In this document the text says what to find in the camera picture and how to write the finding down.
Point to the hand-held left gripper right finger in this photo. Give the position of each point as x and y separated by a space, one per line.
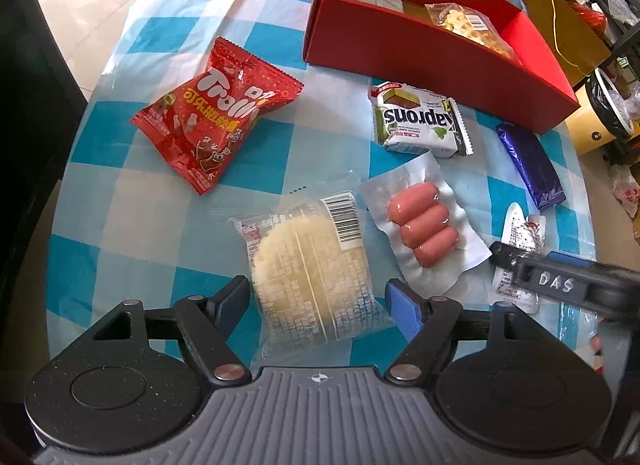
402 307

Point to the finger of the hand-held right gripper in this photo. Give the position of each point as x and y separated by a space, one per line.
505 255

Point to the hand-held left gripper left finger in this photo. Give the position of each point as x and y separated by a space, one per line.
232 302

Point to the white sachet with red print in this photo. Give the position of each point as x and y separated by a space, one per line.
520 230

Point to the round pastry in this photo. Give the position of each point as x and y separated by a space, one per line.
305 270

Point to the vacuum packed sausages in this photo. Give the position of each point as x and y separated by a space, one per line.
425 220

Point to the purple foil snack packet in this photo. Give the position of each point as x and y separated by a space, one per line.
530 165

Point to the black and white wafer packet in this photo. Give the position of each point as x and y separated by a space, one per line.
415 120

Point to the red gummy candy packet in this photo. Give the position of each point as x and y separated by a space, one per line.
210 110

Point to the clear bag of yellow puffs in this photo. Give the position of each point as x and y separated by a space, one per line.
465 25

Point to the red cardboard box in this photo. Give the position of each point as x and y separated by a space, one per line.
400 45

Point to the white plastic bag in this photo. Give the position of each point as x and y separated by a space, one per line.
627 192

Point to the blue checkered tablecloth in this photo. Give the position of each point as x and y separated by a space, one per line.
150 225

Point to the yellow trash bin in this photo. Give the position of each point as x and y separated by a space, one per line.
585 130

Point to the red plastic bag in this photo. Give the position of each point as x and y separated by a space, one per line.
592 20

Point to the wooden tv cabinet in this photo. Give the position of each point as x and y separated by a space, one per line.
540 0

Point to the black chair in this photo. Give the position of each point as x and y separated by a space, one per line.
35 120

